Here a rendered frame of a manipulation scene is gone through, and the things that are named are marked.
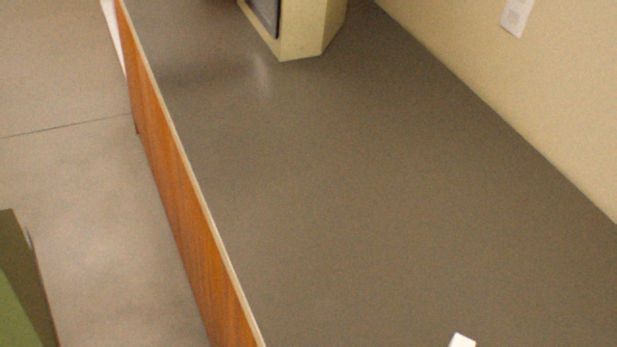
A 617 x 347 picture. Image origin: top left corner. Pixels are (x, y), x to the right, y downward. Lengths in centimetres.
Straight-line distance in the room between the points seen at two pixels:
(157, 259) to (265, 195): 115
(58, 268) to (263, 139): 124
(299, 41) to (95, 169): 139
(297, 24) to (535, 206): 65
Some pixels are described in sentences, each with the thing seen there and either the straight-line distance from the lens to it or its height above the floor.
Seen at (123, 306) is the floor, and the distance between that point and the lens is 196.
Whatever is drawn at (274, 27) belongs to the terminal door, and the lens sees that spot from 127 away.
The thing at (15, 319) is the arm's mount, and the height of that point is 113.
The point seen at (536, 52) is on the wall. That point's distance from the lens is 122.
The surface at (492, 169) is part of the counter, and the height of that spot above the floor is 94.
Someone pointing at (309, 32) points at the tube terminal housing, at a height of 101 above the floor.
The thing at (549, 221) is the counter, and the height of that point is 94.
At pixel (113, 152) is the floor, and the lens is 250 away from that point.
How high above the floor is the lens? 163
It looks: 44 degrees down
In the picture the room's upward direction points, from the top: 6 degrees clockwise
